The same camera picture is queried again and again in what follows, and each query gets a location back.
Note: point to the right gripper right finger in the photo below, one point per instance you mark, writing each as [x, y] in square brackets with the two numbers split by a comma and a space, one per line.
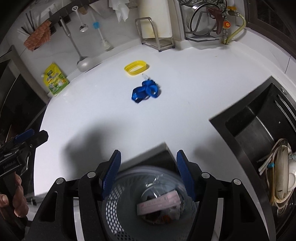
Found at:
[188, 180]

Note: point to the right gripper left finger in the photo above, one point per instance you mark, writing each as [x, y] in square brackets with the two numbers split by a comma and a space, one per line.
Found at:
[108, 175]

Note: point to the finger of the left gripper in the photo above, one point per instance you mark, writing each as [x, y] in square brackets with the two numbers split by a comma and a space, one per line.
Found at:
[37, 139]
[24, 136]

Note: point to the pink paper receipt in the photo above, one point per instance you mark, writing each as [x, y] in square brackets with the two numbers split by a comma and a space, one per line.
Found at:
[163, 202]

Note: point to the yellow plastic ring lid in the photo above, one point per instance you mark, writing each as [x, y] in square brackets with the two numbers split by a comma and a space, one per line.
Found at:
[136, 67]

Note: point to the clear plastic cup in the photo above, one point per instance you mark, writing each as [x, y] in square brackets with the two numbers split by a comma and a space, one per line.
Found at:
[160, 185]

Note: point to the grey perforated trash bin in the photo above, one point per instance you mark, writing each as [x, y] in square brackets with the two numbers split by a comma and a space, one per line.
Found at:
[119, 210]

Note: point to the black kitchen sink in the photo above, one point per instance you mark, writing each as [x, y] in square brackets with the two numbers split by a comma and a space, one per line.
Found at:
[251, 127]

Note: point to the person's left hand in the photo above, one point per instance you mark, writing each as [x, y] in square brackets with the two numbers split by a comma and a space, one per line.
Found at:
[21, 208]

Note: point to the black stove range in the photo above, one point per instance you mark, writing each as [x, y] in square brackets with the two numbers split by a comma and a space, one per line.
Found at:
[23, 100]

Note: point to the yellow green seasoning pouch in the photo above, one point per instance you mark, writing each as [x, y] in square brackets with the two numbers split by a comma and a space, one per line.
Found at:
[54, 79]

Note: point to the steel spatula with grey head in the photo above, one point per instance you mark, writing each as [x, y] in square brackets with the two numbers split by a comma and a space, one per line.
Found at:
[84, 63]

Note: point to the stack of dirty dishes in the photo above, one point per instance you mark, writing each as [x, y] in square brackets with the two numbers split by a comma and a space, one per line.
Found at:
[279, 170]

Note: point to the orange patterned dish cloth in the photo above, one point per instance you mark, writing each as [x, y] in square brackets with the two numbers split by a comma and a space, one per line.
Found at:
[39, 37]

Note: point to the small clear plastic clip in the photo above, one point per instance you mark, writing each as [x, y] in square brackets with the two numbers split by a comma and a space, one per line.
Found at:
[147, 79]

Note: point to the small steel ladle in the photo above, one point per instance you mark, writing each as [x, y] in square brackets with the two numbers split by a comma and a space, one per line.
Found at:
[83, 27]

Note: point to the blue white bottle brush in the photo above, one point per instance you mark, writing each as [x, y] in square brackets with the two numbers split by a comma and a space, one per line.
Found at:
[96, 25]

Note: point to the steel cutting board rack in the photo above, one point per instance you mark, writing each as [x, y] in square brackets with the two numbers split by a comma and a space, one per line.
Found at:
[160, 44]

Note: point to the steel pot lid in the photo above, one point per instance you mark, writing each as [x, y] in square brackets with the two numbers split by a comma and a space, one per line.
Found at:
[205, 17]

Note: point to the white hanging cloth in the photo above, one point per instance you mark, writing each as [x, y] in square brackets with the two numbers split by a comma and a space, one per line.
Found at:
[121, 9]

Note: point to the white cutting board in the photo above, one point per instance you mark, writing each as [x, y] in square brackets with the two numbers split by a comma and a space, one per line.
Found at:
[159, 13]

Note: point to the black pot lid rack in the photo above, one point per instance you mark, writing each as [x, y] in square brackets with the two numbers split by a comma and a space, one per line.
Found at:
[185, 7]

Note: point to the black wall utensil rail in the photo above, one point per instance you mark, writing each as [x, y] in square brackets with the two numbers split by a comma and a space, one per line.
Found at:
[41, 11]

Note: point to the dark window frame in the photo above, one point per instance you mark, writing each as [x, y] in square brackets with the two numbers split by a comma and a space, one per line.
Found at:
[270, 20]

